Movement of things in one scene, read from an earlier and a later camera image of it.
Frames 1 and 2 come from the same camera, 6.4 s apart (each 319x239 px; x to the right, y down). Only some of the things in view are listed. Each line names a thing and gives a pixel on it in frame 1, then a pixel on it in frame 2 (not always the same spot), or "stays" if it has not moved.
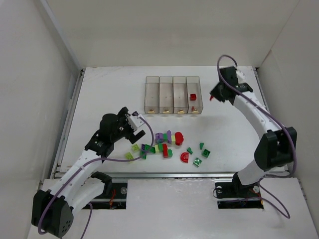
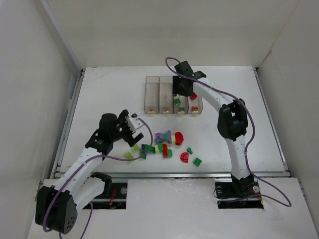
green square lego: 197,162 stays
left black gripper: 128,127 stays
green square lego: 206,153 -> 177,101
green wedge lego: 189,150 stays
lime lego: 135,147 stays
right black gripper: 220,92 -> 181,90
